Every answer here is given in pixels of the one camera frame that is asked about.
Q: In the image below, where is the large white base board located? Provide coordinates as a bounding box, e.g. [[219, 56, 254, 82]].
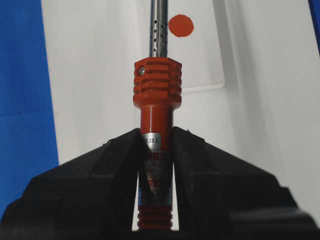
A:
[[41, 0, 320, 222]]

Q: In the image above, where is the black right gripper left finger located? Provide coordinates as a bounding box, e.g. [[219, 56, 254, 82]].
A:
[[0, 126, 147, 240]]

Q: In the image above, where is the red handled soldering iron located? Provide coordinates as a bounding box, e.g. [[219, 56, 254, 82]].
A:
[[133, 0, 182, 230]]

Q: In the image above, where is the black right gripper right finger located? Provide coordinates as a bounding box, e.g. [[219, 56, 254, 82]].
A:
[[172, 127, 320, 240]]

